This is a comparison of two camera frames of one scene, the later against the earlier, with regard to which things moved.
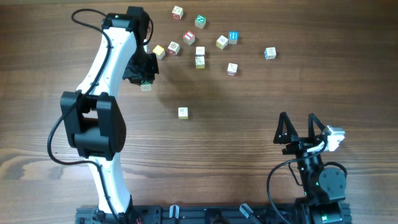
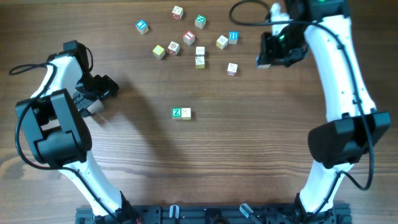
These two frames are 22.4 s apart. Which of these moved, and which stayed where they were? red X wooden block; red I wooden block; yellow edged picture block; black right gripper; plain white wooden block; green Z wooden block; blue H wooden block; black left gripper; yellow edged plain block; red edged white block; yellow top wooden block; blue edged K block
Moved: black right gripper; green Z wooden block; blue edged K block; black left gripper
Stayed: red edged white block; yellow edged plain block; blue H wooden block; red X wooden block; yellow edged picture block; yellow top wooden block; red I wooden block; plain white wooden block
